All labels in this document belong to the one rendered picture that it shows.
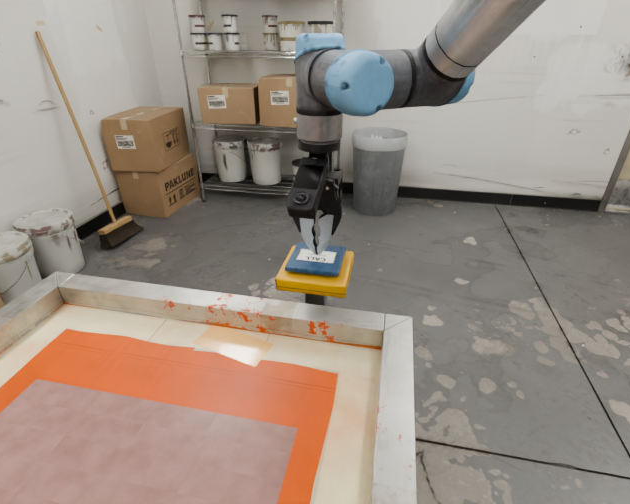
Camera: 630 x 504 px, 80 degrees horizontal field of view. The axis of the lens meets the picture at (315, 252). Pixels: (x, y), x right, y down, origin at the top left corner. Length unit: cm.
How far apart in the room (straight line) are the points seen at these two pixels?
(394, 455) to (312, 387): 14
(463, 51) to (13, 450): 66
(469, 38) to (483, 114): 310
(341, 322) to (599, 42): 344
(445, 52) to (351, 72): 12
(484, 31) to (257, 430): 50
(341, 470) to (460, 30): 49
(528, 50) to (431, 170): 112
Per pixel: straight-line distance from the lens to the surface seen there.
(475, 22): 51
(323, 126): 61
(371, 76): 50
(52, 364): 63
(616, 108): 391
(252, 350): 54
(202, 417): 49
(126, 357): 59
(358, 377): 51
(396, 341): 51
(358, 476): 43
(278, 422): 47
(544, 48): 366
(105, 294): 67
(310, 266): 68
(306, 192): 59
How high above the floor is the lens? 133
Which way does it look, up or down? 30 degrees down
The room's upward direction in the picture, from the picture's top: straight up
